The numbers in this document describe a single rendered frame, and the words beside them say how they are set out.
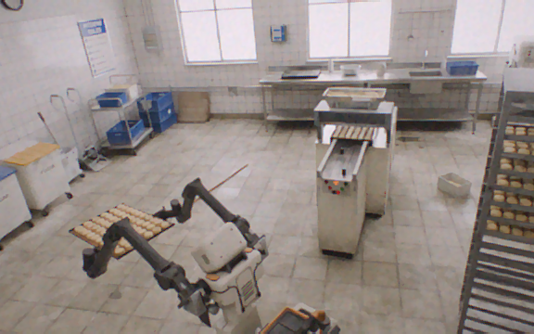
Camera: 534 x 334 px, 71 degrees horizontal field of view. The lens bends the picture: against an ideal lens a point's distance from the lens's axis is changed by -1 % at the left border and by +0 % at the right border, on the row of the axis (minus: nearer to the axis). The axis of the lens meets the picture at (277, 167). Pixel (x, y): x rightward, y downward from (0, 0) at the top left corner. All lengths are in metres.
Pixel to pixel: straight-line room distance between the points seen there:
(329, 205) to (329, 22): 4.14
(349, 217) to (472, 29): 4.47
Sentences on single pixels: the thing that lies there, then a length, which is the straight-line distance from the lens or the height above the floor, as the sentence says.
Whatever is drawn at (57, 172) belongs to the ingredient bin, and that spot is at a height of 0.43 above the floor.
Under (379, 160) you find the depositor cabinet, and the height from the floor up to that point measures 0.70.
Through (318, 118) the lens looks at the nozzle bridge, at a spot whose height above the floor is 1.10.
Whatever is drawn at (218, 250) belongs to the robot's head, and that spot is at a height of 1.27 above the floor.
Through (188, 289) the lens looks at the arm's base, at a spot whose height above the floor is 1.16.
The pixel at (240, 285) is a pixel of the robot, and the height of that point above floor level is 1.10.
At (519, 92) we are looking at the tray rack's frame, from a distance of 1.97.
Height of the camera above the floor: 2.31
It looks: 26 degrees down
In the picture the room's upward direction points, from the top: 4 degrees counter-clockwise
